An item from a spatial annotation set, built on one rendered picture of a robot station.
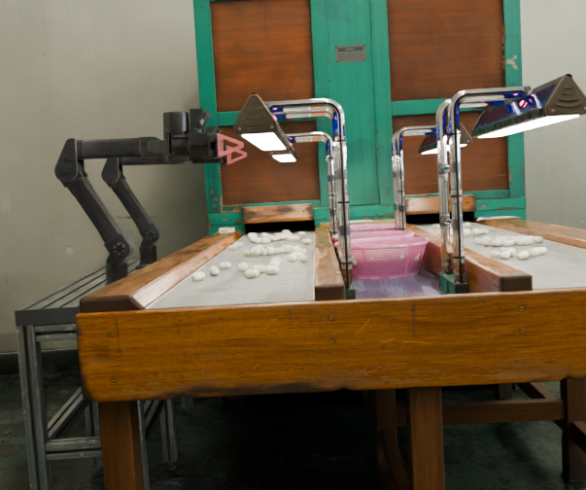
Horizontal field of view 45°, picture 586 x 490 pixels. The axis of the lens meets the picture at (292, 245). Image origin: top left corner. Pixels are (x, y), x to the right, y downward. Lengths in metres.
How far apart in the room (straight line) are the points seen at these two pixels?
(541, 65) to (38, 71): 2.72
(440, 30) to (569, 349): 2.07
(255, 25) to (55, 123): 1.40
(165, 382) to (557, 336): 0.68
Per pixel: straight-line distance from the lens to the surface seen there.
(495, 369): 1.29
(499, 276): 1.30
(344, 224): 1.51
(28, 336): 1.91
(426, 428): 1.35
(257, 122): 1.30
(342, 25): 3.13
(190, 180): 3.91
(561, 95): 1.38
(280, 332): 1.24
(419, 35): 3.15
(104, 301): 1.31
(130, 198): 2.70
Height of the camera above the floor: 0.94
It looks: 5 degrees down
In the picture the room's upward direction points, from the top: 3 degrees counter-clockwise
